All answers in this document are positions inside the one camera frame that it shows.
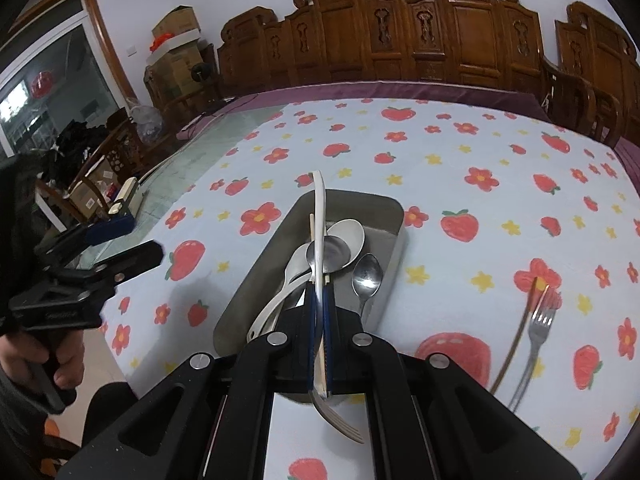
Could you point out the wooden chair with cartons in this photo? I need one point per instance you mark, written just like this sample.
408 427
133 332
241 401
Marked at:
100 180

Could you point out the person's leg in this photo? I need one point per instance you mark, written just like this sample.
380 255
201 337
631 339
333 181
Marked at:
107 410

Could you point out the black round fan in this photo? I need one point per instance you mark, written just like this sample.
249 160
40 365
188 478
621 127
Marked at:
201 72

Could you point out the clear plastic bag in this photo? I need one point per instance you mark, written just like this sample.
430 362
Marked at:
146 122

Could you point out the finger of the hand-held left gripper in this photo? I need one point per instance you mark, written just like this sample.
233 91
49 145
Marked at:
135 260
112 229

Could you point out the white spoon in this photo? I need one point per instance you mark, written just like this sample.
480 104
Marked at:
350 232
296 265

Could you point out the light wooden chopstick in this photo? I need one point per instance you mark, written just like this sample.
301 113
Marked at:
313 240

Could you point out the small purple seat cushion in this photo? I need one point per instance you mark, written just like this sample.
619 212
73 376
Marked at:
631 160

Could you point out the glass door with wooden frame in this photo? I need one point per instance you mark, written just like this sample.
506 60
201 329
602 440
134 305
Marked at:
55 70

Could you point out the beige case with black band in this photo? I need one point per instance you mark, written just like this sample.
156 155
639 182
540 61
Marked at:
127 195

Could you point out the carved wooden armchair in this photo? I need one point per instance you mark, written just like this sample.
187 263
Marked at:
590 45

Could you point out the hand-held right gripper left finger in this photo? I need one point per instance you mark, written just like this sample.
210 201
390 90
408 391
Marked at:
312 320

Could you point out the person's left forearm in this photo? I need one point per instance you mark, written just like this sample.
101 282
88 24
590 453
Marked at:
17 410

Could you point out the floral strawberry tablecloth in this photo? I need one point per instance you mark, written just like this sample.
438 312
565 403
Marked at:
450 160

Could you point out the carved wooden bench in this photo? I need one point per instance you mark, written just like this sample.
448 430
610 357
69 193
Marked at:
465 35

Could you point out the large cardboard box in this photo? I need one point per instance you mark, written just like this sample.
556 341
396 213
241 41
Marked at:
172 75

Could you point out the brown chopstick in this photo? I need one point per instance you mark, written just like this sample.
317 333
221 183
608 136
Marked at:
515 340

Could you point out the metal tray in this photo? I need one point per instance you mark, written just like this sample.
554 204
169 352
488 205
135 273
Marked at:
362 210

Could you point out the wooden armchair holding boxes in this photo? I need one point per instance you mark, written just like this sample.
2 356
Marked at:
170 107

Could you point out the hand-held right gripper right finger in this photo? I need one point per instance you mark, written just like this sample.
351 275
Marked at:
328 320

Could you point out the dark cloth pile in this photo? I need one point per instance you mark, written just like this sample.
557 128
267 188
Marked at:
85 137

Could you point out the metal spoon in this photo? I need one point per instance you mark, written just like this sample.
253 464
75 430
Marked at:
367 272
337 255

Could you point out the long purple bench cushion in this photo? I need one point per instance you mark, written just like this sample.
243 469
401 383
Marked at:
400 91

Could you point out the person's left hand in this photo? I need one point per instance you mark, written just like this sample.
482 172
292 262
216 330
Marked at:
62 357

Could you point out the white box with red item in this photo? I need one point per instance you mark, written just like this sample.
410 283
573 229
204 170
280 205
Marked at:
175 45

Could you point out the metal fork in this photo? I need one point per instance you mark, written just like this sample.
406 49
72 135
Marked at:
542 317
340 420

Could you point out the small cardboard box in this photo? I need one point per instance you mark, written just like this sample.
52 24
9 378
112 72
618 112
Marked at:
177 22

